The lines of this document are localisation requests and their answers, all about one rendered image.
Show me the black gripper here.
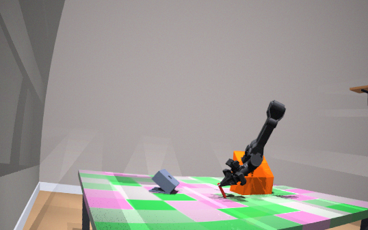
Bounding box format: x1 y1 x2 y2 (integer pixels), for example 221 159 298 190
220 164 249 187

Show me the pale blue square panel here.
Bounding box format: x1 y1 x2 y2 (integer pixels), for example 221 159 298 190
149 169 180 194

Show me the dark red peg with grey band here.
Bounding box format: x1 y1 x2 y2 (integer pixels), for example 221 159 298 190
217 183 227 198

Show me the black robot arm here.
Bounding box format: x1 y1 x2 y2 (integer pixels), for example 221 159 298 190
225 100 286 174

